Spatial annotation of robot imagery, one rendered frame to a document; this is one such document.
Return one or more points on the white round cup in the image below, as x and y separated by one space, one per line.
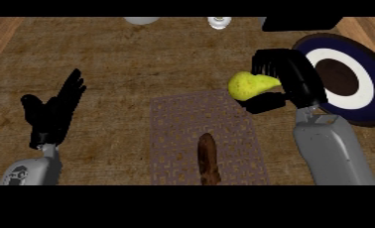
218 22

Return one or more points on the brown elongated sweet potato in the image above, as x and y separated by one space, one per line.
208 159

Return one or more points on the purple patterned placemat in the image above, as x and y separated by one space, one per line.
205 139

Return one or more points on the pale grey round bowl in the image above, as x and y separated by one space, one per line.
141 20

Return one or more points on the yellow pear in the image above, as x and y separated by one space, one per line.
248 86

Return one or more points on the black flat appliance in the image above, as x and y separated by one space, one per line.
299 23

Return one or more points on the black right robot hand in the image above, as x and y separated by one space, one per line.
296 80

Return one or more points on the blue white brown plate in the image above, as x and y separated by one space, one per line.
341 76

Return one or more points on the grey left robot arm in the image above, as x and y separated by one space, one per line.
34 169

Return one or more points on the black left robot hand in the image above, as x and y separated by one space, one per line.
53 113

